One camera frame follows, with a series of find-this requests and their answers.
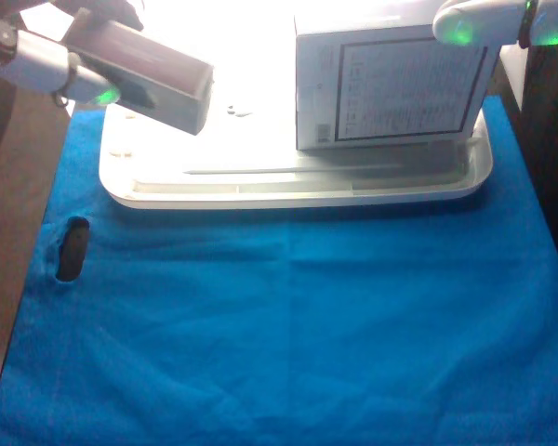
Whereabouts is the white plastic lid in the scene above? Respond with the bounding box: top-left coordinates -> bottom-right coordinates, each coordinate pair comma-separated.
98,99 -> 496,210

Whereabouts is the blue cloth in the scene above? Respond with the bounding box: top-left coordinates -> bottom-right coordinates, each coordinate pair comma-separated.
0,95 -> 558,446

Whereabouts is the grey box with maroon label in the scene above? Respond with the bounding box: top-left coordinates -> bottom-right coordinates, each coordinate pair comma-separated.
60,7 -> 215,137

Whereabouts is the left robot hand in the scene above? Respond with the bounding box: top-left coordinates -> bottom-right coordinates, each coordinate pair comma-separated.
54,0 -> 145,33

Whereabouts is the white blue labelled box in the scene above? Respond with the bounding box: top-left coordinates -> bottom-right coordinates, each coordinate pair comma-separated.
293,11 -> 503,151

